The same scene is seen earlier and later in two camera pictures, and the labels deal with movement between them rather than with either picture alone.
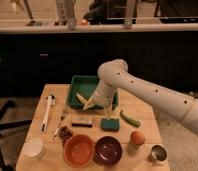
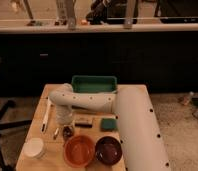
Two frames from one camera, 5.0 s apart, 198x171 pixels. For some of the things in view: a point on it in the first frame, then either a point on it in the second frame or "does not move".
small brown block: (82, 121) does not move
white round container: (33, 147) does not move
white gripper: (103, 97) to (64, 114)
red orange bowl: (79, 150) does not move
